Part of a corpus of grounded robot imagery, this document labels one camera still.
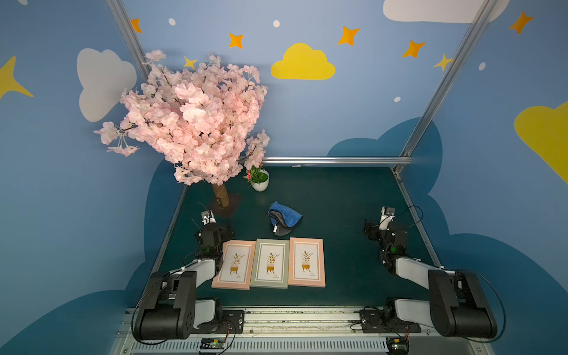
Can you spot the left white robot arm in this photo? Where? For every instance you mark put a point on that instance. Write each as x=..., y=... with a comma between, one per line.
x=169, y=308

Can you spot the pink picture frame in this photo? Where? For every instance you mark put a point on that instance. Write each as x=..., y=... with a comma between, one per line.
x=237, y=265
x=306, y=262

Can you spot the pink blossom artificial tree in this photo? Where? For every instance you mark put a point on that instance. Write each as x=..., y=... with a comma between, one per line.
x=200, y=120

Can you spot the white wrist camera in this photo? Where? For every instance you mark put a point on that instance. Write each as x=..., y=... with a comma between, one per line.
x=387, y=215
x=208, y=217

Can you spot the grey-green picture frame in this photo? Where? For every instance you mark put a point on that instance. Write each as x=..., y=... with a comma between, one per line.
x=270, y=264

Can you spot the white pot with plant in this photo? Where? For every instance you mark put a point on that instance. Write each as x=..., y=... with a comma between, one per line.
x=257, y=178

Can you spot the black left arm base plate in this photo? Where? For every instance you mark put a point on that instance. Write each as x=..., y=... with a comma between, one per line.
x=226, y=320

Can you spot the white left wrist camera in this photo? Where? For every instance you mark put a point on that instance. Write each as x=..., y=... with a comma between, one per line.
x=208, y=217

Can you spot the blue black-edged cloth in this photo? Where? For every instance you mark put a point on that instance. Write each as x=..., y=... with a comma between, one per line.
x=283, y=219

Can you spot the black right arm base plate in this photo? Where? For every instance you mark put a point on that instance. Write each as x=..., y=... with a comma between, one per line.
x=375, y=321

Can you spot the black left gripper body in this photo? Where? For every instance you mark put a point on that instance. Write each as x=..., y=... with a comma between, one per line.
x=217, y=228

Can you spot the aluminium mounting rail front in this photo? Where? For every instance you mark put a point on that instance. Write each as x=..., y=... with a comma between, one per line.
x=303, y=330

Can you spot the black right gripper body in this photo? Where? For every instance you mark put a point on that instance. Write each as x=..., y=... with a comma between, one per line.
x=373, y=228

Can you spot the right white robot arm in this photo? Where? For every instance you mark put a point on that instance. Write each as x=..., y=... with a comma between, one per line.
x=457, y=305

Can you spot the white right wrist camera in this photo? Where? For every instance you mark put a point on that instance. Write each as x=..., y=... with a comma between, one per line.
x=387, y=215

